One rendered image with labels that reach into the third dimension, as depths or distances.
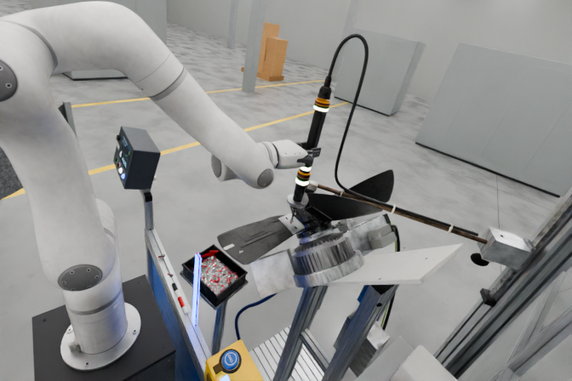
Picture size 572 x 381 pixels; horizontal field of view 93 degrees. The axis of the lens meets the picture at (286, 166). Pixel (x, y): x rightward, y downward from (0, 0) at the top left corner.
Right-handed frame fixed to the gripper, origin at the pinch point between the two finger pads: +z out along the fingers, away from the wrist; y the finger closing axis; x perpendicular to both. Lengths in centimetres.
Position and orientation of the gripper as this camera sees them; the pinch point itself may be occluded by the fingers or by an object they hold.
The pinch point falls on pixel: (310, 149)
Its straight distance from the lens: 86.4
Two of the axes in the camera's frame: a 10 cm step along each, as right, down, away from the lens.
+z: 7.8, -1.6, 6.0
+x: 1.8, -8.6, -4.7
